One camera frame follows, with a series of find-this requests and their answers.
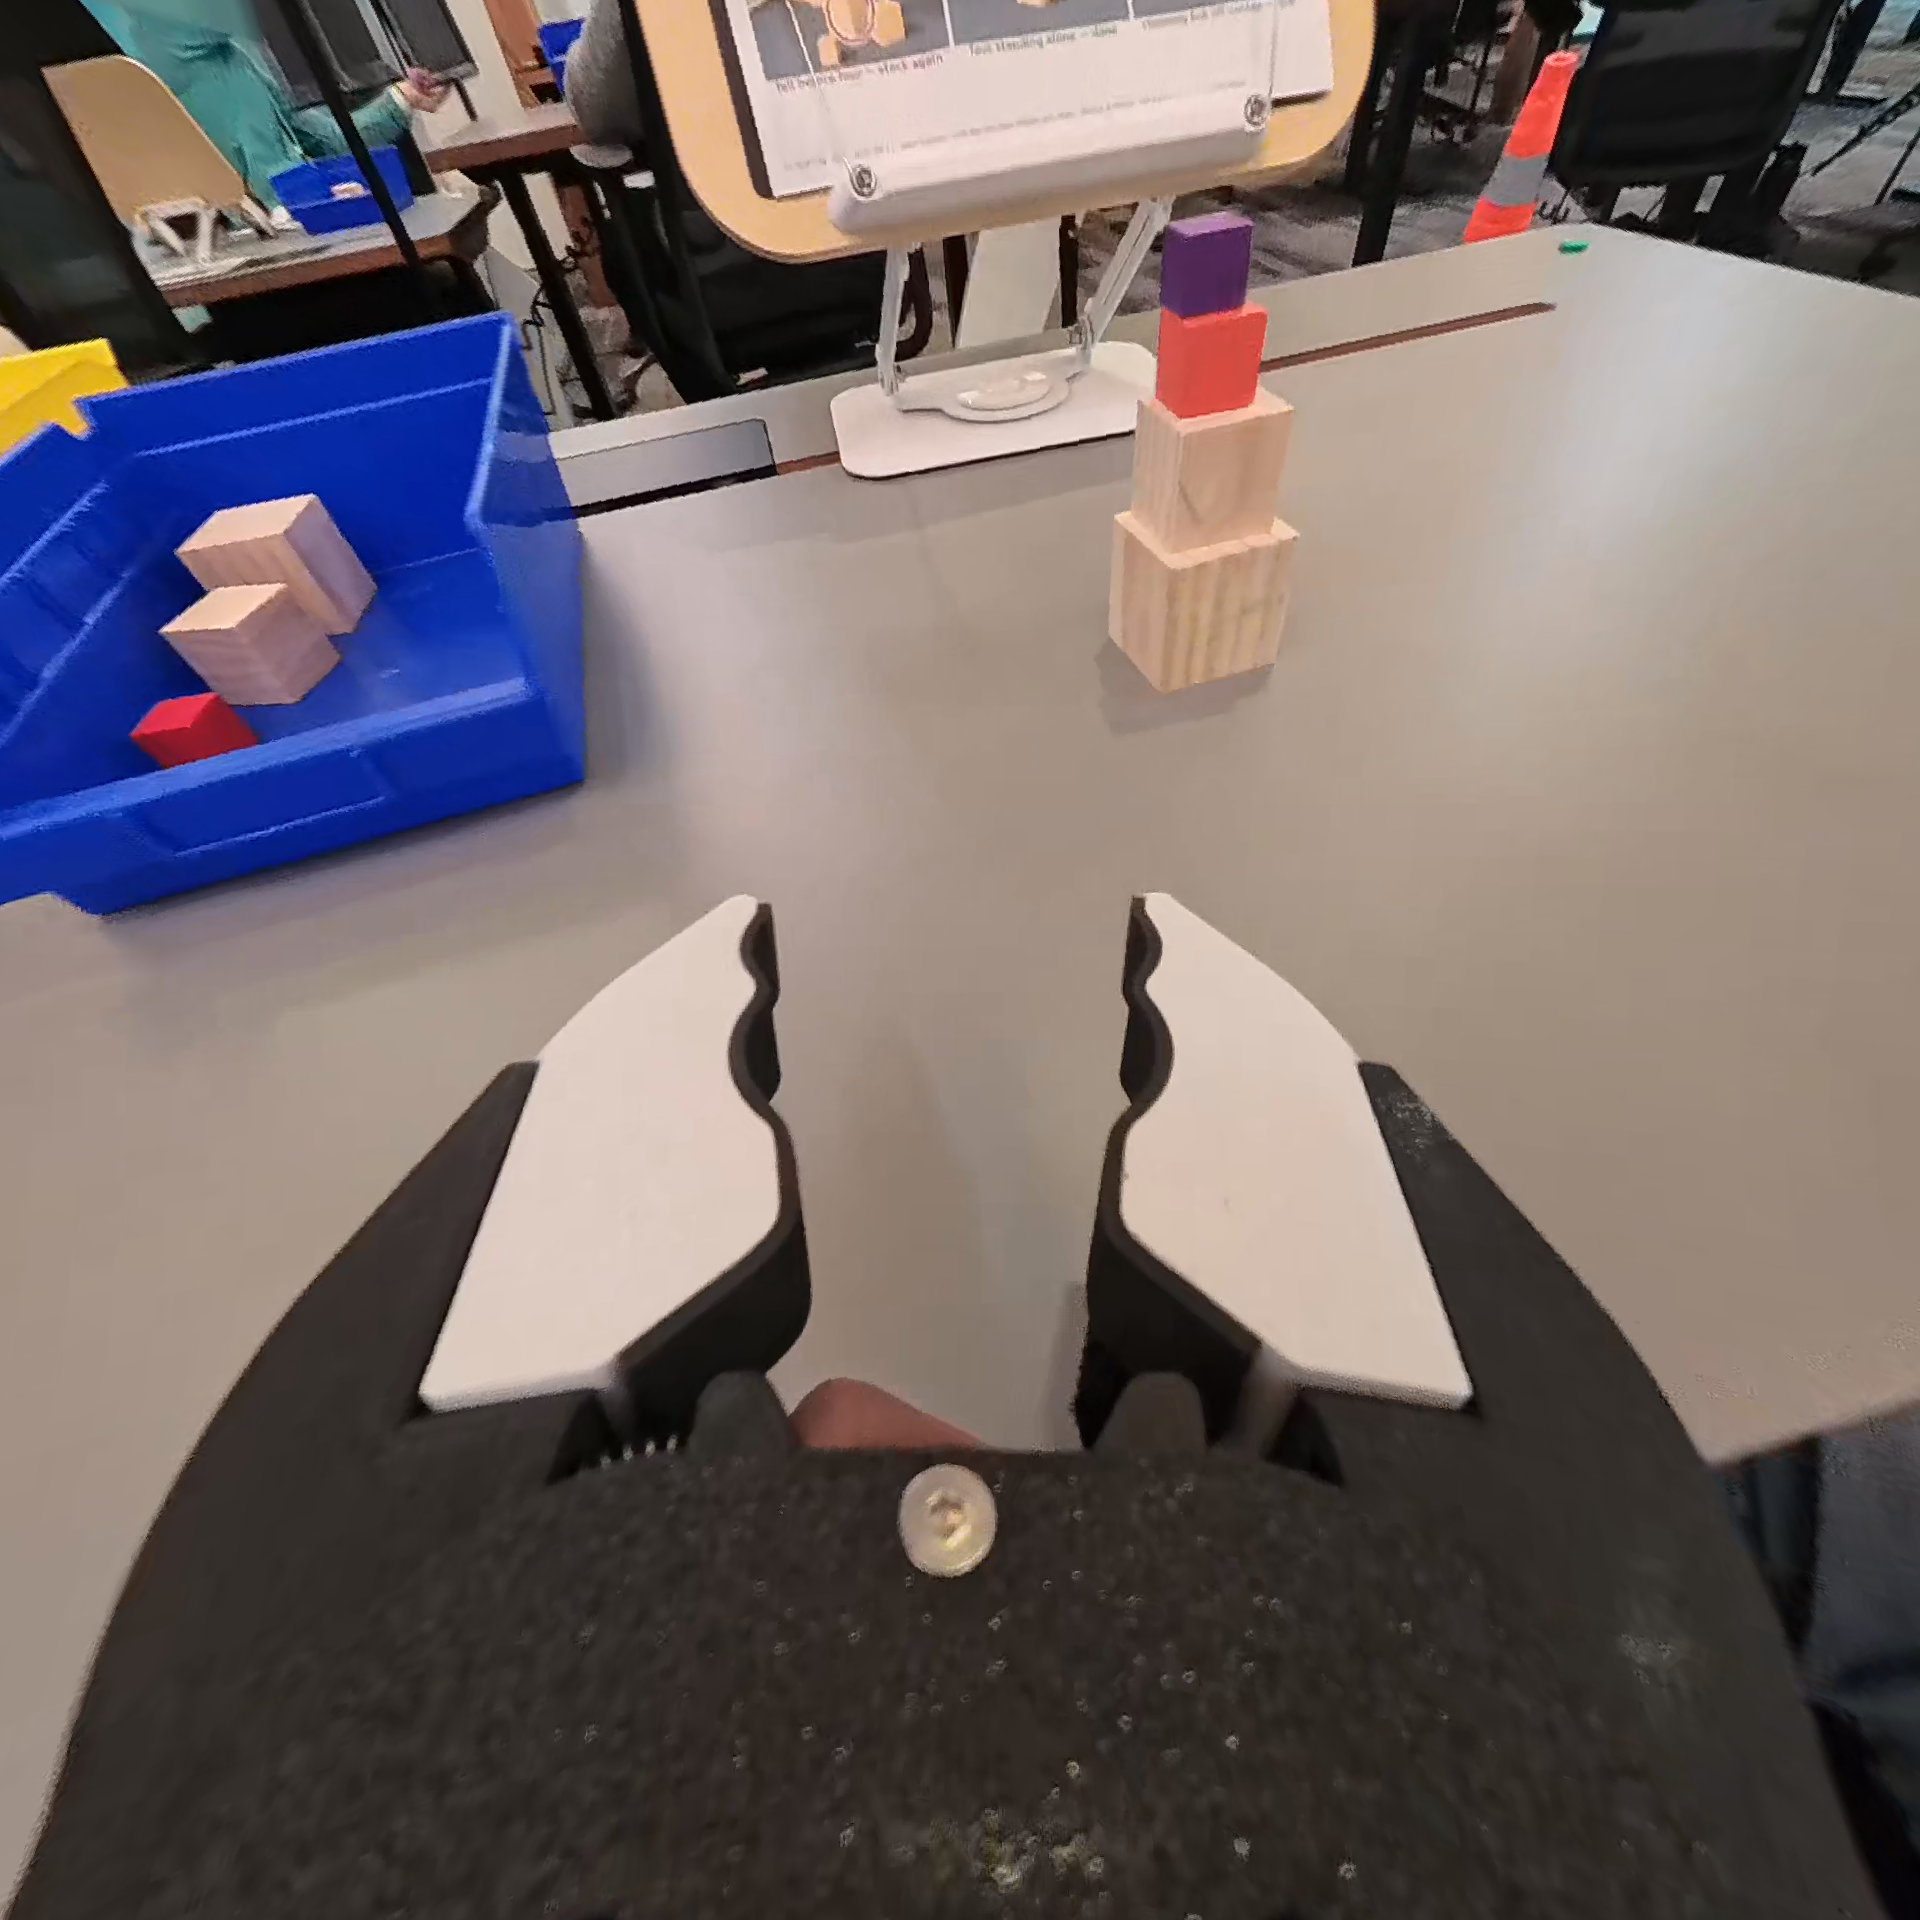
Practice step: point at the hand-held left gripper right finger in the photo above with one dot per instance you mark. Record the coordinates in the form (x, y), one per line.
(1292, 1200)

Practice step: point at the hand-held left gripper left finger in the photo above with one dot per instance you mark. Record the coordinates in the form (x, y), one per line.
(610, 1200)

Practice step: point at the large wooden cube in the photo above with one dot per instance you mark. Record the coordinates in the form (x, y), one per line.
(276, 566)
(1201, 601)

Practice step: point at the blue plastic bin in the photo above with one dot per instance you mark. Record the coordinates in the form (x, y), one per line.
(509, 601)

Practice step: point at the medium wooden cube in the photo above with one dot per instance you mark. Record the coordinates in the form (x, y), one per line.
(1211, 476)
(248, 646)

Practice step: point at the red wooden cube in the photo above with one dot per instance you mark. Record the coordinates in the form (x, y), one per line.
(1211, 362)
(195, 730)

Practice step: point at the purple wooden cube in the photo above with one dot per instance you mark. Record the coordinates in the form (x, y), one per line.
(1208, 266)

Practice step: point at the black office chair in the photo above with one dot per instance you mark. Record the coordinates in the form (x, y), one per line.
(736, 299)
(1696, 91)

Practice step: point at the yellow plastic bin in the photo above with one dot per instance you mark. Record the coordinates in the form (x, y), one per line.
(55, 392)

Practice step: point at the brown wooden desk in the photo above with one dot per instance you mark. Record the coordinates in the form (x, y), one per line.
(331, 257)

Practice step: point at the small blue bin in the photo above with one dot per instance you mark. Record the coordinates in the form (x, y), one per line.
(337, 194)

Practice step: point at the wooden display board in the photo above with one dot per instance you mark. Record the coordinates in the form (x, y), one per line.
(668, 152)

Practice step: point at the orange striped traffic cone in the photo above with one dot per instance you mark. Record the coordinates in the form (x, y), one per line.
(1525, 152)

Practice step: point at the pale board on stand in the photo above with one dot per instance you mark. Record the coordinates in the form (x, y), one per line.
(135, 152)

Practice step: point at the white instruction sheet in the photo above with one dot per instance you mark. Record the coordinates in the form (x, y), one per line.
(1019, 60)

